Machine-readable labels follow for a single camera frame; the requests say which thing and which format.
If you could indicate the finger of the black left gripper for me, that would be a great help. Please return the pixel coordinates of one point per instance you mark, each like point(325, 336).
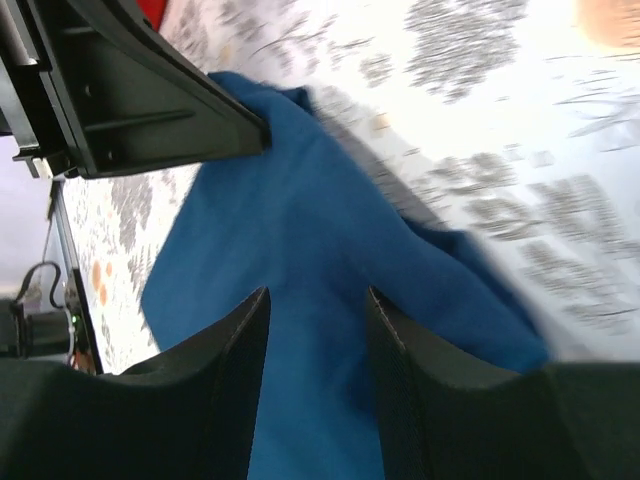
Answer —
point(127, 101)

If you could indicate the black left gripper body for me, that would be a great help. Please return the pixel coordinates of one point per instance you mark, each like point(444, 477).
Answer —
point(27, 113)

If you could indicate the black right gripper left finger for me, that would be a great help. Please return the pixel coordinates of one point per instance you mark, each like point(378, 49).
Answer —
point(186, 413)

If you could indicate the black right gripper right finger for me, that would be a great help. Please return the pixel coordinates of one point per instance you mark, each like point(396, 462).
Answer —
point(444, 414)

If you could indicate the blue Mickey Mouse t-shirt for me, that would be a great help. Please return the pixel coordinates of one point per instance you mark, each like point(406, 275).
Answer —
point(305, 221)

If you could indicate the red plastic bin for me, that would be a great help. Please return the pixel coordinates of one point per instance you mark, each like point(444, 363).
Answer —
point(154, 10)

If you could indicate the floral patterned table mat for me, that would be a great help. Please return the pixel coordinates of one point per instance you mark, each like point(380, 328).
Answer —
point(515, 121)

